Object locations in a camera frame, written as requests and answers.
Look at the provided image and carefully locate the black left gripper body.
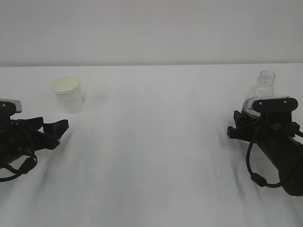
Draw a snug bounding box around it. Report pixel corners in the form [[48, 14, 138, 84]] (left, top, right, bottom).
[[7, 122, 60, 154]]

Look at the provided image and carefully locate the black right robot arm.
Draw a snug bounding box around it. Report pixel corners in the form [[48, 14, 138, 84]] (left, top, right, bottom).
[[227, 111, 303, 196]]

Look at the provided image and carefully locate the clear water bottle green label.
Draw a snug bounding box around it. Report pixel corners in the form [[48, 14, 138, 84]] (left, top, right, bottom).
[[242, 70, 276, 118]]

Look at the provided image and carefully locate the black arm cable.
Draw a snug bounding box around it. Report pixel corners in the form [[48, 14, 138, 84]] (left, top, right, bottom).
[[246, 125, 303, 189], [0, 122, 38, 183]]

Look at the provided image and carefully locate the white paper cup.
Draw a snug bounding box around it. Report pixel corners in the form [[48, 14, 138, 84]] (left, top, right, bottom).
[[51, 76, 84, 114]]

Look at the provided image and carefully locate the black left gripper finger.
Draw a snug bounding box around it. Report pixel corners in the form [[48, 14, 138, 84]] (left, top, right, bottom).
[[11, 117, 44, 128], [38, 119, 69, 142]]

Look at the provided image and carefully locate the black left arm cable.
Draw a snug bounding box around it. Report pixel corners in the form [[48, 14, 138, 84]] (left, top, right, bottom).
[[0, 122, 38, 183]]

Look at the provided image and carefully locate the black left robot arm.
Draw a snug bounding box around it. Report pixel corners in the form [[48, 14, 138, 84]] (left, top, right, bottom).
[[0, 117, 69, 166]]

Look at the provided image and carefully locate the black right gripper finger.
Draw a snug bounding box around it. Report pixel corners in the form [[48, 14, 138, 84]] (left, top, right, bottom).
[[233, 110, 258, 129]]

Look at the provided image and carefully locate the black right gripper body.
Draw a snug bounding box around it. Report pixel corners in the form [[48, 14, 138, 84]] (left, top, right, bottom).
[[227, 118, 303, 143]]

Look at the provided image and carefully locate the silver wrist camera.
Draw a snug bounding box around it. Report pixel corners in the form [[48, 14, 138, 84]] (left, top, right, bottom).
[[250, 96, 298, 125], [0, 99, 22, 117]]

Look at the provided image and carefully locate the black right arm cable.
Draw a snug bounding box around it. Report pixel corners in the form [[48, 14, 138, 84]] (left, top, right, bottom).
[[246, 125, 303, 189]]

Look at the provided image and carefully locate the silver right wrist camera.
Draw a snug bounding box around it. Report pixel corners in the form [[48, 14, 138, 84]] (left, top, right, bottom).
[[250, 96, 298, 125]]

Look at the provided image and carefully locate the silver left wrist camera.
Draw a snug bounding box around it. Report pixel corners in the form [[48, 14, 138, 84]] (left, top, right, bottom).
[[0, 99, 22, 117]]

